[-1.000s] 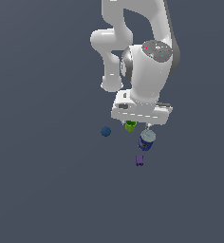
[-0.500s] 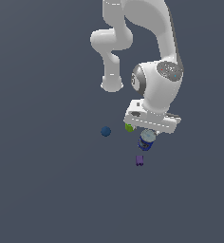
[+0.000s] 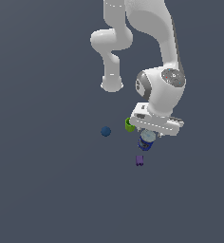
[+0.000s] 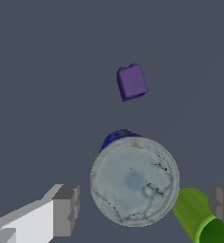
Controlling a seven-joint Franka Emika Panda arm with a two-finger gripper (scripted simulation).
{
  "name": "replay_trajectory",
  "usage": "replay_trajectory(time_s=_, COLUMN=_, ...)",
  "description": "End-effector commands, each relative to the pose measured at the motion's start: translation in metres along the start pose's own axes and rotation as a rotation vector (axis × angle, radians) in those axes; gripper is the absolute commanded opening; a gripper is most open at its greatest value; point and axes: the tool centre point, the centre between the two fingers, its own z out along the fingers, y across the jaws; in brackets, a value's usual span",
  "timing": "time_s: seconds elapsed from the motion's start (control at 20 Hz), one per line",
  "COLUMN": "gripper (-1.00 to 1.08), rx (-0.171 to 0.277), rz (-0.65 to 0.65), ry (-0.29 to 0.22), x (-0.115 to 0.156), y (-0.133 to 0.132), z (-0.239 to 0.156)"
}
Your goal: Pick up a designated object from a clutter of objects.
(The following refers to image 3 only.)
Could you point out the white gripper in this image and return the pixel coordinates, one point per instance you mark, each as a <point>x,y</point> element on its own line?
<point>155,121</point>

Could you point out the blue can with pale lid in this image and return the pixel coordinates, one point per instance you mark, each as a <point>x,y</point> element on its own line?
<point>146,140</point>

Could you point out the green cup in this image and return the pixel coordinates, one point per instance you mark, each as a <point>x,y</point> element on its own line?
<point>128,125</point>

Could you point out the small purple block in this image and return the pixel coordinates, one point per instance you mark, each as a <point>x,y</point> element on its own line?
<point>139,160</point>

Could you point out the dark blue ball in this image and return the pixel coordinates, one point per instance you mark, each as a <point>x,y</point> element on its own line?
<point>105,131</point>

